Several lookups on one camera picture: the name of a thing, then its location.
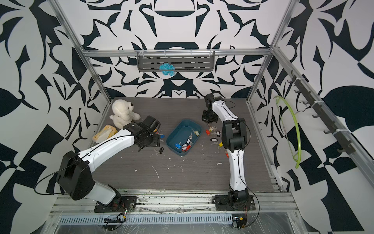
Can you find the white teddy bear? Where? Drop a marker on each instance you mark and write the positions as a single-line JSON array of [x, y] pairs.
[[123, 113]]

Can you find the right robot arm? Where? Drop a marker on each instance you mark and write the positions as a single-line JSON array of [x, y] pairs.
[[234, 140]]

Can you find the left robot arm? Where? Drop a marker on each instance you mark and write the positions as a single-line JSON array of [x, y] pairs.
[[75, 173]]

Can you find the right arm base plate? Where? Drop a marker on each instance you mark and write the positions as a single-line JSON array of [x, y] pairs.
[[224, 203]]

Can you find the yellow tissue pack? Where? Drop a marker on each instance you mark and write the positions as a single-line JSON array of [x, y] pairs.
[[107, 132]]

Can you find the grey slotted wall shelf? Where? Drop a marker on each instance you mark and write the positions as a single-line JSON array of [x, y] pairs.
[[183, 61]]

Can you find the white cable duct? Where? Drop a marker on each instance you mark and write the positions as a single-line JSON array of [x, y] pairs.
[[137, 219]]

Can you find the dark black tag key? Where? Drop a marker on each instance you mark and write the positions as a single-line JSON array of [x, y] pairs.
[[160, 151]]

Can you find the dark wall hook rail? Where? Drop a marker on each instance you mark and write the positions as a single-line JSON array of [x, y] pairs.
[[320, 108]]

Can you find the teal storage box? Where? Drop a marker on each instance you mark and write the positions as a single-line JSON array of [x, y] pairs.
[[182, 139]]

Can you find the green hoop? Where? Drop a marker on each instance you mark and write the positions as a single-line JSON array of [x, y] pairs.
[[297, 156]]

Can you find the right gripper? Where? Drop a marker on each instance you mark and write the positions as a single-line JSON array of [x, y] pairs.
[[204, 117]]

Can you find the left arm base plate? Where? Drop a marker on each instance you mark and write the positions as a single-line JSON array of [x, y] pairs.
[[128, 203]]

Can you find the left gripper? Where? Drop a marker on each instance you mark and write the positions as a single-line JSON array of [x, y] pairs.
[[157, 141]]

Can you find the teal scrunchie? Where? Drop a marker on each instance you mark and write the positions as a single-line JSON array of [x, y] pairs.
[[167, 69]]

